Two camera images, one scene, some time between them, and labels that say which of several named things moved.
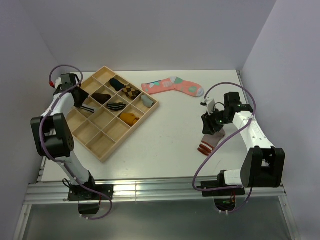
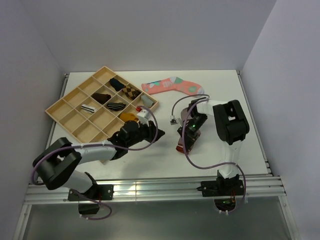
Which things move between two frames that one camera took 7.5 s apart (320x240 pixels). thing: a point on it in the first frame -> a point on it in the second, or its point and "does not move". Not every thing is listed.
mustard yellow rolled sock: x=129 y=118 does not move
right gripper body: x=216 y=119 -> x=192 y=128
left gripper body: x=83 y=96 -> x=145 y=132
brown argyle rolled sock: x=131 y=93 does not move
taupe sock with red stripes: x=210 y=142 -> x=179 y=148
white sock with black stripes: x=88 y=108 does not move
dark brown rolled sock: x=102 y=98 does not move
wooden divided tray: x=114 y=109 does not move
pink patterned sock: x=173 y=83 does not move
